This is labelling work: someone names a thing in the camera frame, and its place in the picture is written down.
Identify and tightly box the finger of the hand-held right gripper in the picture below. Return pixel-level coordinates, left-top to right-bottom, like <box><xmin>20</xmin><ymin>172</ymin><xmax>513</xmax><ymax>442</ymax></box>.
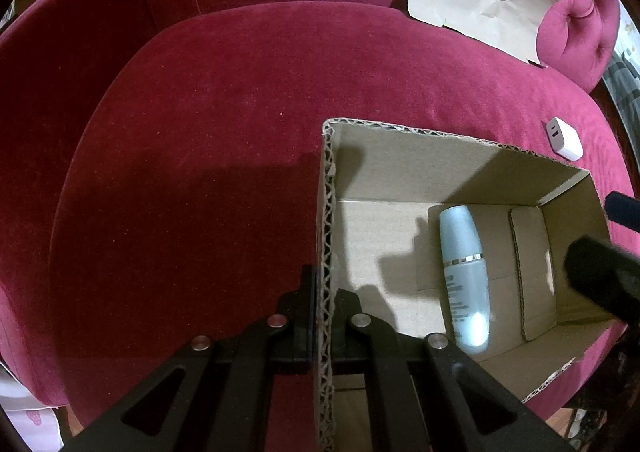
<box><xmin>564</xmin><ymin>236</ymin><xmax>640</xmax><ymax>329</ymax></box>
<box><xmin>603</xmin><ymin>191</ymin><xmax>640</xmax><ymax>234</ymax></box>

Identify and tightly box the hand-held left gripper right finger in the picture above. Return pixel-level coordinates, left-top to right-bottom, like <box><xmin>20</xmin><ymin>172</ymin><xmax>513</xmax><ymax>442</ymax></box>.
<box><xmin>333</xmin><ymin>288</ymin><xmax>576</xmax><ymax>452</ymax></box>

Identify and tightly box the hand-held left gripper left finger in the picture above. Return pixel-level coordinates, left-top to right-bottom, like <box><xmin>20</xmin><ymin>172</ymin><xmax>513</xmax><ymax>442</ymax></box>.
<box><xmin>60</xmin><ymin>264</ymin><xmax>318</xmax><ymax>452</ymax></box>

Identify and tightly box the large white charger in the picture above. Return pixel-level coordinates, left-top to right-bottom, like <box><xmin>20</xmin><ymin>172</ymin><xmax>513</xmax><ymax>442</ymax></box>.
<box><xmin>545</xmin><ymin>117</ymin><xmax>584</xmax><ymax>161</ymax></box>

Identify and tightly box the pale blue cosmetic bottle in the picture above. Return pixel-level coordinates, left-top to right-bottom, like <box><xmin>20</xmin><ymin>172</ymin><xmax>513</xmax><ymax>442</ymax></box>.
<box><xmin>438</xmin><ymin>205</ymin><xmax>492</xmax><ymax>355</ymax></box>

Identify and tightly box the cardboard box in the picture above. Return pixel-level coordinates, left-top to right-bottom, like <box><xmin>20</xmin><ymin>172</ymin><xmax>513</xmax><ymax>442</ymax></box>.
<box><xmin>314</xmin><ymin>118</ymin><xmax>628</xmax><ymax>452</ymax></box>

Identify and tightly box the red velvet tufted armchair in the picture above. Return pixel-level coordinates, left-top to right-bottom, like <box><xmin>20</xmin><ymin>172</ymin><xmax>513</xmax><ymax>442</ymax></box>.
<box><xmin>0</xmin><ymin>0</ymin><xmax>640</xmax><ymax>433</ymax></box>

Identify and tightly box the pink printed cloth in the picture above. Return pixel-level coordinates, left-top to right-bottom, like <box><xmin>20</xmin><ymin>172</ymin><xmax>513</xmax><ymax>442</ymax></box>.
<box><xmin>0</xmin><ymin>362</ymin><xmax>68</xmax><ymax>452</ymax></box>

